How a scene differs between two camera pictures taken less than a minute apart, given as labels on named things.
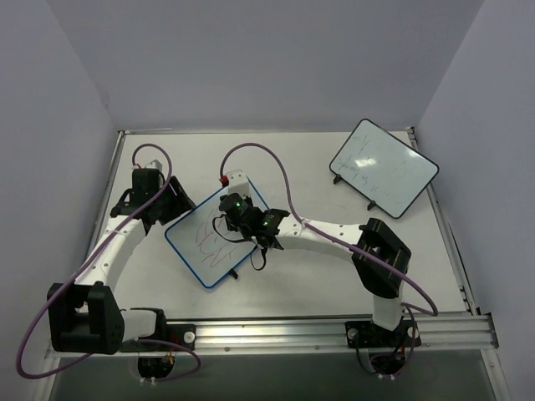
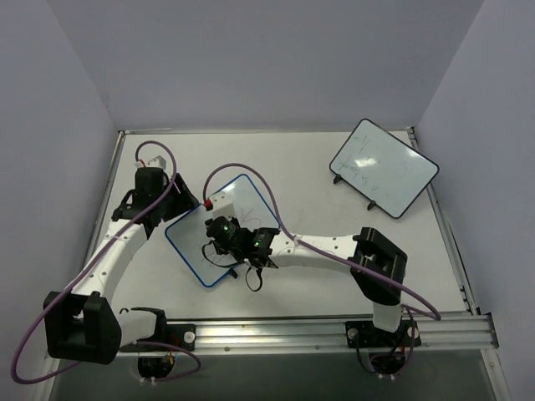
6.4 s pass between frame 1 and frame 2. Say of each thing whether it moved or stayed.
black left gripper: stayed
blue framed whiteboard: stayed
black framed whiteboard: stayed
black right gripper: moved
